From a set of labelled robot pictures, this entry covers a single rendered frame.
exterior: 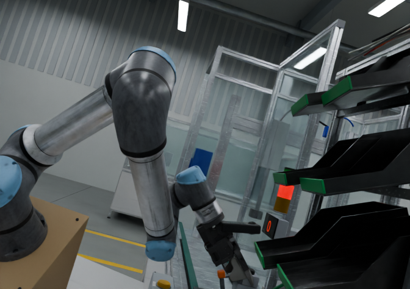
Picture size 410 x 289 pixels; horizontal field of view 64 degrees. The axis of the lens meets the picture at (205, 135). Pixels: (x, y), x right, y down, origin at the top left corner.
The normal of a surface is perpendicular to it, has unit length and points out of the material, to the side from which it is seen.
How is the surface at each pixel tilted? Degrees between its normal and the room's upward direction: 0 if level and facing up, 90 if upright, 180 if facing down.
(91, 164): 90
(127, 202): 90
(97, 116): 126
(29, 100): 90
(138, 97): 87
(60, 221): 43
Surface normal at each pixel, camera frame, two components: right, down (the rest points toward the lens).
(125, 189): 0.11, -0.06
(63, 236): 0.08, -0.80
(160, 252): -0.04, 0.61
